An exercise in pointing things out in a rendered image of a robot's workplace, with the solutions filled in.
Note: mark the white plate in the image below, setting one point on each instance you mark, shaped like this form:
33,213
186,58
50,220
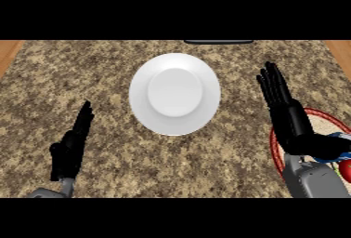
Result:
174,93

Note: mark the blue and red can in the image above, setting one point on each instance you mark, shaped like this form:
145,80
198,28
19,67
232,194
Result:
342,162

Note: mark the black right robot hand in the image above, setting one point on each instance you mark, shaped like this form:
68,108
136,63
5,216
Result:
292,124

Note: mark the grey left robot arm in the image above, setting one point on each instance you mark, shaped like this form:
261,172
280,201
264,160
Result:
56,189

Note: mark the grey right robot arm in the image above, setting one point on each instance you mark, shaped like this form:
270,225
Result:
313,178

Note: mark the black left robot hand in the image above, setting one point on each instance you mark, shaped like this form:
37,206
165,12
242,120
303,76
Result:
73,145

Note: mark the red-rimmed beige placemat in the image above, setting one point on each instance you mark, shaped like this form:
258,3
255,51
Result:
326,122

